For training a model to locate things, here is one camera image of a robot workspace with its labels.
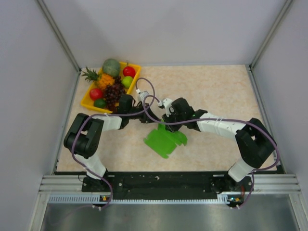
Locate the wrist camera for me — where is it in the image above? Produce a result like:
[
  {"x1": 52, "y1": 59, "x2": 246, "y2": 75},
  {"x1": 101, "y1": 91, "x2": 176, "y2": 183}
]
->
[
  {"x1": 158, "y1": 98, "x2": 173, "y2": 116},
  {"x1": 136, "y1": 89, "x2": 149, "y2": 103}
]

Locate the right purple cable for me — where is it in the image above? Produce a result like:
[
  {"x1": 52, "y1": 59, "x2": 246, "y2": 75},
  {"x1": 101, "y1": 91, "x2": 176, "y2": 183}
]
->
[{"x1": 142, "y1": 95, "x2": 280, "y2": 209}]

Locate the green paper box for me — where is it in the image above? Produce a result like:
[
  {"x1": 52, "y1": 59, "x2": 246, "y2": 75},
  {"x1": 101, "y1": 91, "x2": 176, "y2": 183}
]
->
[{"x1": 143, "y1": 123, "x2": 188, "y2": 159}]

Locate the purple grape bunch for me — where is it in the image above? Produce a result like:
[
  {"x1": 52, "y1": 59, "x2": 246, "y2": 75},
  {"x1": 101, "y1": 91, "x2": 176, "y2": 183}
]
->
[{"x1": 103, "y1": 76, "x2": 126, "y2": 111}]

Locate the aluminium frame rail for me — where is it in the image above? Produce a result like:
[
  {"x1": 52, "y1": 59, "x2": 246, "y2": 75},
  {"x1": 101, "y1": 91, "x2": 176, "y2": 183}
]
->
[{"x1": 38, "y1": 174, "x2": 301, "y2": 194}]

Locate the green melon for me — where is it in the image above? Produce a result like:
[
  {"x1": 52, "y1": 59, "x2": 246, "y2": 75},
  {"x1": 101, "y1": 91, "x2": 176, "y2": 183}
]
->
[{"x1": 102, "y1": 58, "x2": 121, "y2": 77}]

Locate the red apple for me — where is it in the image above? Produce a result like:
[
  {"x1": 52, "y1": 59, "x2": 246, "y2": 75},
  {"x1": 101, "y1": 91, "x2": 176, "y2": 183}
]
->
[{"x1": 123, "y1": 66, "x2": 136, "y2": 78}]

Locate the green lime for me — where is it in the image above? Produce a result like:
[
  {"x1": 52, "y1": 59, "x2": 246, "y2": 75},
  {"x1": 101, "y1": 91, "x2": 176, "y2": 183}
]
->
[{"x1": 93, "y1": 99, "x2": 106, "y2": 108}]

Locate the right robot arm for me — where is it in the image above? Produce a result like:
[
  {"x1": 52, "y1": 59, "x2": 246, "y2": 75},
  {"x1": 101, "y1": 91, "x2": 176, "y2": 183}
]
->
[{"x1": 158, "y1": 98, "x2": 277, "y2": 191}]

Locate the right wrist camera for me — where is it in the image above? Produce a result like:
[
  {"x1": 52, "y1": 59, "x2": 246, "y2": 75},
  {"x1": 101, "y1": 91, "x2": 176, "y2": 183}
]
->
[{"x1": 158, "y1": 98, "x2": 173, "y2": 116}]

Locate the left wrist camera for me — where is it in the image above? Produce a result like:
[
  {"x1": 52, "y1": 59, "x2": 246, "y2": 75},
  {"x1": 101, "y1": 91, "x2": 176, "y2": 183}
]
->
[{"x1": 136, "y1": 89, "x2": 149, "y2": 103}]

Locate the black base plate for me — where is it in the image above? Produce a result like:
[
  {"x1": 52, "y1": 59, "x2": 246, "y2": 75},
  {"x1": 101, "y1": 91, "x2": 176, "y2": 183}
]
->
[{"x1": 82, "y1": 171, "x2": 252, "y2": 200}]

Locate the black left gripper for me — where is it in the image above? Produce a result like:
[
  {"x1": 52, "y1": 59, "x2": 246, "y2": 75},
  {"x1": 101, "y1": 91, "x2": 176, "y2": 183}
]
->
[{"x1": 127, "y1": 103, "x2": 160, "y2": 124}]

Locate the white slotted cable duct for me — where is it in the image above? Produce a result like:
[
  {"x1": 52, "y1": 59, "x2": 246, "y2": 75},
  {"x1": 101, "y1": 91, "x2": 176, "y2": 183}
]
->
[{"x1": 48, "y1": 194, "x2": 241, "y2": 205}]

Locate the pineapple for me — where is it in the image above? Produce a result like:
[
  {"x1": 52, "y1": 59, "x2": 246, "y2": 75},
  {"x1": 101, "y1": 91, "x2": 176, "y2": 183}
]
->
[{"x1": 82, "y1": 67, "x2": 115, "y2": 90}]

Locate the green apple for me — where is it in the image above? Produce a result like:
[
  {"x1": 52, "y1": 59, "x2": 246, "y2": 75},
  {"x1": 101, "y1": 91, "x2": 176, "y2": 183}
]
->
[{"x1": 121, "y1": 76, "x2": 133, "y2": 89}]

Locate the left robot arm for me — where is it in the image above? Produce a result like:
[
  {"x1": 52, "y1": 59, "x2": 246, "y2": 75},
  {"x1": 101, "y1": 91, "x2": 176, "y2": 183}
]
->
[{"x1": 64, "y1": 94, "x2": 160, "y2": 191}]

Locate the red pomegranate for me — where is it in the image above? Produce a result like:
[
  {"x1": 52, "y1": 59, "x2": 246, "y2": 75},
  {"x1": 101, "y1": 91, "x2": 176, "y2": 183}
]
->
[{"x1": 89, "y1": 88, "x2": 103, "y2": 101}]

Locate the yellow plastic tray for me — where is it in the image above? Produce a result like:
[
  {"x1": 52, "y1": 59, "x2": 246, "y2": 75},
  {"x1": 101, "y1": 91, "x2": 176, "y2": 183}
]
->
[{"x1": 80, "y1": 58, "x2": 141, "y2": 113}]

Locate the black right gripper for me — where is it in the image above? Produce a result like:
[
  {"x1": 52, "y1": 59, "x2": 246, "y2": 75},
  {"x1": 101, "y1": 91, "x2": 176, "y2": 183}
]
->
[{"x1": 162, "y1": 109, "x2": 186, "y2": 133}]

